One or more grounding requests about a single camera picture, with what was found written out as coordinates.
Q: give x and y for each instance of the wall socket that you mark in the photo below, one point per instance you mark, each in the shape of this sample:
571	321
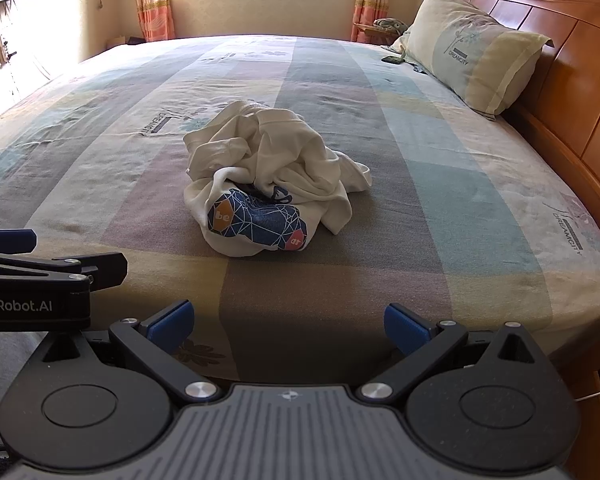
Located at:
2	50

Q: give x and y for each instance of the white printed sweatshirt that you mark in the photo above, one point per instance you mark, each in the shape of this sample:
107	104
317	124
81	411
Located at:
290	160

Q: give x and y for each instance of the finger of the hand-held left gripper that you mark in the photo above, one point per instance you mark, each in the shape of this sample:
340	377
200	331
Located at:
7	241
105	266

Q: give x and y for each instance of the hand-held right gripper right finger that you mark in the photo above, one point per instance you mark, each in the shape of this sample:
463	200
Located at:
405	327

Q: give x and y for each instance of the wooden headboard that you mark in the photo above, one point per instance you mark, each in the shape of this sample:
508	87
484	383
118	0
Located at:
580	60

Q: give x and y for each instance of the dark object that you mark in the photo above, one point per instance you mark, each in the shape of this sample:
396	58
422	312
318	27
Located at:
130	40

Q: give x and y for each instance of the grey plush toy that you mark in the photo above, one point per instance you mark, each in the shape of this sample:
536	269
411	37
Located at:
390	26

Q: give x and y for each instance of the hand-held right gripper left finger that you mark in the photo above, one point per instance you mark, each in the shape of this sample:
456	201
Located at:
172	322

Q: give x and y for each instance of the large patchwork pillow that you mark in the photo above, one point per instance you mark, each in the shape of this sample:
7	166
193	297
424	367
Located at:
470	55

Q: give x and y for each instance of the wooden nightstand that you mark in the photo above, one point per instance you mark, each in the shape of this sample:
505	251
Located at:
367	32

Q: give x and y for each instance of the small black device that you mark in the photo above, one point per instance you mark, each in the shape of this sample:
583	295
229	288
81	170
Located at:
392	59

